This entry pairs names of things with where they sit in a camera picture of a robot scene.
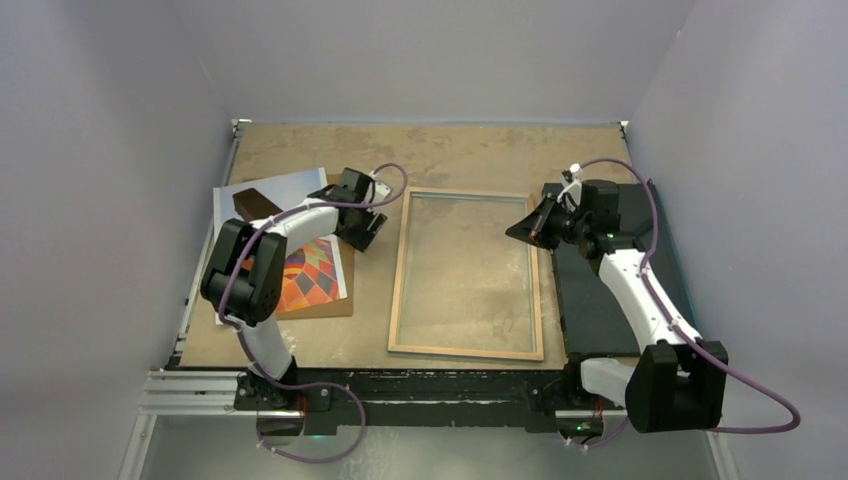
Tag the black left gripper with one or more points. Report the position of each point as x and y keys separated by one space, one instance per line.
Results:
x=361 y=239

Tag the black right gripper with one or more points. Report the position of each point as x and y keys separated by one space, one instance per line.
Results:
x=530 y=228

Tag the brown cardboard backing board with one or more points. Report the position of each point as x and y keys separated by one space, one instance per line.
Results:
x=313 y=283

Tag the clear acrylic glazing sheet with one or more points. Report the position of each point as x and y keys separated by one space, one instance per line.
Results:
x=467 y=275

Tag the blue wooden picture frame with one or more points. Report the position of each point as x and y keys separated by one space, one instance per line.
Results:
x=467 y=275

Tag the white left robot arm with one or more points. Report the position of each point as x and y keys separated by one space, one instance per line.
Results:
x=244 y=274

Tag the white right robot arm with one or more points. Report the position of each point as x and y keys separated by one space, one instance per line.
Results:
x=679 y=380

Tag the dark green flat box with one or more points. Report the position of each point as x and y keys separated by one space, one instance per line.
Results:
x=614 y=307

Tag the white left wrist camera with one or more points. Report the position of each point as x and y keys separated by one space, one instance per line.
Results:
x=379 y=191

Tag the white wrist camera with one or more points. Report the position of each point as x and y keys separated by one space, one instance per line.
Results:
x=571 y=182
x=379 y=191

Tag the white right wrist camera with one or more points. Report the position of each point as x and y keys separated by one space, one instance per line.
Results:
x=571 y=182

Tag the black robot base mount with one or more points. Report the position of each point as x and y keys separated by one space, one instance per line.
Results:
x=537 y=401

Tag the aluminium front rail frame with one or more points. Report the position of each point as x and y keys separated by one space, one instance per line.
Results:
x=187 y=428

